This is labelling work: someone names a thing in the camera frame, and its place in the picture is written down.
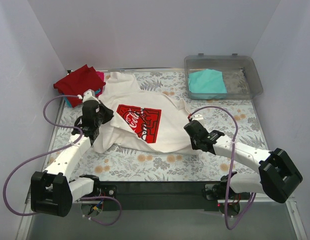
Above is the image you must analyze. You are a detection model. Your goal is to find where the white Coca-Cola t-shirt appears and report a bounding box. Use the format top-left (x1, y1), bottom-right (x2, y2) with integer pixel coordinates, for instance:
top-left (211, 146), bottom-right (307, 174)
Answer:
top-left (93, 72), bottom-right (197, 155)

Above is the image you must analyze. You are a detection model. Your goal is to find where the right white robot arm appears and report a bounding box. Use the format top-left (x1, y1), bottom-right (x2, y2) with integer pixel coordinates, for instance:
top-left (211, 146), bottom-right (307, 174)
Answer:
top-left (184, 120), bottom-right (303, 204)

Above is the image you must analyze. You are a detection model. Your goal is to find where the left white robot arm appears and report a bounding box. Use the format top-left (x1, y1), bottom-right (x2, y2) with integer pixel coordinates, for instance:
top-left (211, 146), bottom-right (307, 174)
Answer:
top-left (30, 99), bottom-right (114, 217)

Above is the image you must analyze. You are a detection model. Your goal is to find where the folded teal t-shirt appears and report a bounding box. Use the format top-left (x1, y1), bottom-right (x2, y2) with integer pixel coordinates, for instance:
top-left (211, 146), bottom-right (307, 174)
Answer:
top-left (64, 89), bottom-right (103, 108)

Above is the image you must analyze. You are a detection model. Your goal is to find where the folded red t-shirt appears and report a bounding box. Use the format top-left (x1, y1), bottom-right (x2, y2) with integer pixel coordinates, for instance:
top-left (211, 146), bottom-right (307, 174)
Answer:
top-left (53, 65), bottom-right (100, 96)

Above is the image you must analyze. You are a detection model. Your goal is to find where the folded pink t-shirt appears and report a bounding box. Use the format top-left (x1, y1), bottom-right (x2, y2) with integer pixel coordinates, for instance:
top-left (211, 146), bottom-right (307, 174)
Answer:
top-left (95, 71), bottom-right (106, 97)

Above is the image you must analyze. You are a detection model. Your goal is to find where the floral patterned table mat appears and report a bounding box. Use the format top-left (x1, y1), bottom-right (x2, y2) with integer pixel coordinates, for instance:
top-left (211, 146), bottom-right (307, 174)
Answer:
top-left (43, 71), bottom-right (277, 183)

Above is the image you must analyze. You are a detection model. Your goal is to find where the teal t-shirt in bin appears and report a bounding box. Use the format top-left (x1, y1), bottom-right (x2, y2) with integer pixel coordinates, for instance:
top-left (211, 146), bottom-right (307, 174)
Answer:
top-left (188, 69), bottom-right (227, 94)

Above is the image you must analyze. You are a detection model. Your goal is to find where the clear plastic bin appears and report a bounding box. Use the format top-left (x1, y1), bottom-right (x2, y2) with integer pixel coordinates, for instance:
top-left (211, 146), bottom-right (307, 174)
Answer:
top-left (184, 54), bottom-right (263, 100)

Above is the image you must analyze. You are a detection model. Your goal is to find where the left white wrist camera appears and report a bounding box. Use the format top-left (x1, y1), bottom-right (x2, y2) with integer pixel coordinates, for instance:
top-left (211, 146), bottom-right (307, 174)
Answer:
top-left (77, 89), bottom-right (99, 103)

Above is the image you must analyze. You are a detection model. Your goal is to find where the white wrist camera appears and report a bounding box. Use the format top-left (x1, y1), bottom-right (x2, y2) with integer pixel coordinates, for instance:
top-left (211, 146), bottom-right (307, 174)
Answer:
top-left (188, 114), bottom-right (204, 122)
top-left (77, 89), bottom-right (99, 103)

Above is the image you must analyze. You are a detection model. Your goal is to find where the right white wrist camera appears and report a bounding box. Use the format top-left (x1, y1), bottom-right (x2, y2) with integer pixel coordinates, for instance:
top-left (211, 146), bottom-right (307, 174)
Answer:
top-left (188, 114), bottom-right (204, 122)

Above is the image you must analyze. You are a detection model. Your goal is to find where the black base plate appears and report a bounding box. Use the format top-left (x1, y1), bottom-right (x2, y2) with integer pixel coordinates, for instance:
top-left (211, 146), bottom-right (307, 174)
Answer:
top-left (98, 181), bottom-right (224, 212)

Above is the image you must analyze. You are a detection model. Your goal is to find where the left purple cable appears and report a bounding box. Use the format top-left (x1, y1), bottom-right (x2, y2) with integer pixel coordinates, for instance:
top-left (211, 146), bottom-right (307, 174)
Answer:
top-left (2, 94), bottom-right (123, 227)

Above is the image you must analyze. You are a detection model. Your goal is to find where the aluminium frame rail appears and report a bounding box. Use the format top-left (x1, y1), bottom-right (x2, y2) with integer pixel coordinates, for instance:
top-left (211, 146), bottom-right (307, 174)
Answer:
top-left (17, 194), bottom-right (307, 240)

